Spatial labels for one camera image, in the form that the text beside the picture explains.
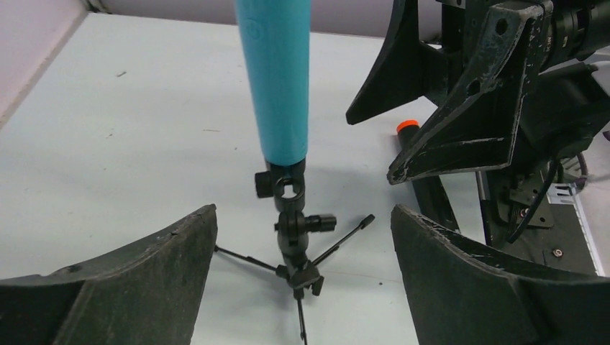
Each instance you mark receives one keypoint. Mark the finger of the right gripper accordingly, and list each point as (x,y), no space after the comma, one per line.
(406,68)

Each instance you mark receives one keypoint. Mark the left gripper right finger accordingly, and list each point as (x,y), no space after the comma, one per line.
(461,291)

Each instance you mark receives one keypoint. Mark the clip tripod mic stand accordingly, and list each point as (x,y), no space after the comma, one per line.
(286,186)

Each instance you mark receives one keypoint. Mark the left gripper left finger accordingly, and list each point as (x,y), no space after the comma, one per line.
(146,292)

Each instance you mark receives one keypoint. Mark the slotted cable duct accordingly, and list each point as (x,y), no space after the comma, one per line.
(579,219)

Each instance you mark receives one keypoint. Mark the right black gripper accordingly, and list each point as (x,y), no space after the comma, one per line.
(524,95)

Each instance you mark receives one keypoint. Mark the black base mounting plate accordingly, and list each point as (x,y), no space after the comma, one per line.
(534,245)

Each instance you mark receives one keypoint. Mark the light blue microphone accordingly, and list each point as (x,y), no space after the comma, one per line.
(275,36)

